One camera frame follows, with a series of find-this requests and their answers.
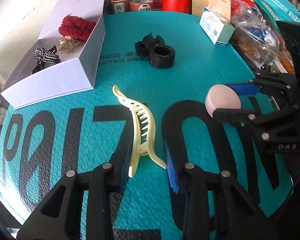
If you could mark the black white checkered bow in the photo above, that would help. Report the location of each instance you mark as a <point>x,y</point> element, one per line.
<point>47,56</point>

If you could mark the black bow hair clip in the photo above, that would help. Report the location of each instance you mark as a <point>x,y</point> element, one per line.
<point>143,47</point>

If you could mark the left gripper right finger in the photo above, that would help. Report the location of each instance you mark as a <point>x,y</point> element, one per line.
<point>210,205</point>

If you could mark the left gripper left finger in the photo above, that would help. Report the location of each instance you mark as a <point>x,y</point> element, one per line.
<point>58,215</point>

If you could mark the pink round compact case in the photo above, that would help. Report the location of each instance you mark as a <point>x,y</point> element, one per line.
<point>221,96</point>

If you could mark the black hair claw clip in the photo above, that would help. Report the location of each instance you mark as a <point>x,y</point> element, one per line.
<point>39,66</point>

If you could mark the jar with red label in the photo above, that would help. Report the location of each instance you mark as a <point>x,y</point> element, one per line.
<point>141,5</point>

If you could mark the teal white medicine box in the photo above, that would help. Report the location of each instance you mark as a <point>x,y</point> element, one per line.
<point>217,28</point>

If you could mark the gold pearl hair clip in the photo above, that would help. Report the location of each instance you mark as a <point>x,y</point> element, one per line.
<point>68,43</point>

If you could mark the dark red fuzzy scrunchie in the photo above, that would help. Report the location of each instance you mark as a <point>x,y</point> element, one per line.
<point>76,27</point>

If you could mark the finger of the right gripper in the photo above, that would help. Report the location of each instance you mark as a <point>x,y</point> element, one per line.
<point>250,88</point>
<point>232,116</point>

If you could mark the cream yellow hair claw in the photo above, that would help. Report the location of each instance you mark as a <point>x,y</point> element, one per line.
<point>144,130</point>

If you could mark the jar with orange label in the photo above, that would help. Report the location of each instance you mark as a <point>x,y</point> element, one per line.
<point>119,6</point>

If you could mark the clear plastic bag of items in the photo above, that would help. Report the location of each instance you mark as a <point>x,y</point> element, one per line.
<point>257,37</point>

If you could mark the white open gift box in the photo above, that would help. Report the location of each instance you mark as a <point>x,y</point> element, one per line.
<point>64,59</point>

